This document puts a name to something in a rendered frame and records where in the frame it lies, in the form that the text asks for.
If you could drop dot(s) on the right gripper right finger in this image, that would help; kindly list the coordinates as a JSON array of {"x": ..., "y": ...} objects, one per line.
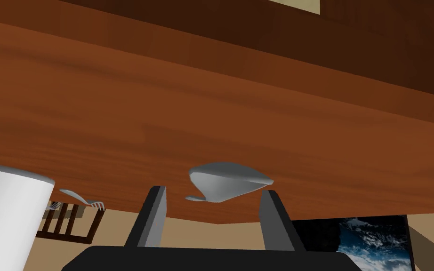
[{"x": 274, "y": 226}]

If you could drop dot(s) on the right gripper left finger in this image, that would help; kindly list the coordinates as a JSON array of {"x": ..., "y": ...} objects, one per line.
[{"x": 152, "y": 220}]

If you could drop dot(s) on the grey spoon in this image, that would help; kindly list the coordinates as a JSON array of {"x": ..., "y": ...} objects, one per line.
[{"x": 224, "y": 183}]

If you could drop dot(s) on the grey fork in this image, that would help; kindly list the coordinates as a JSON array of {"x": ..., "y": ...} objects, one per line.
[{"x": 83, "y": 199}]

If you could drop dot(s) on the brown wooden chair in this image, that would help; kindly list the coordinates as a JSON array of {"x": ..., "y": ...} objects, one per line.
[{"x": 64, "y": 222}]

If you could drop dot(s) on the dark framed sky picture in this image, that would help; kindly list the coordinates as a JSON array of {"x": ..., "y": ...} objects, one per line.
[{"x": 367, "y": 241}]

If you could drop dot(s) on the brown wooden table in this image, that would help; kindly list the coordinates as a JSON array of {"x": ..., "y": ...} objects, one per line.
[{"x": 134, "y": 124}]

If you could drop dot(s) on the white cylindrical mug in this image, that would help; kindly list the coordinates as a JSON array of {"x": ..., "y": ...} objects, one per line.
[{"x": 4, "y": 222}]

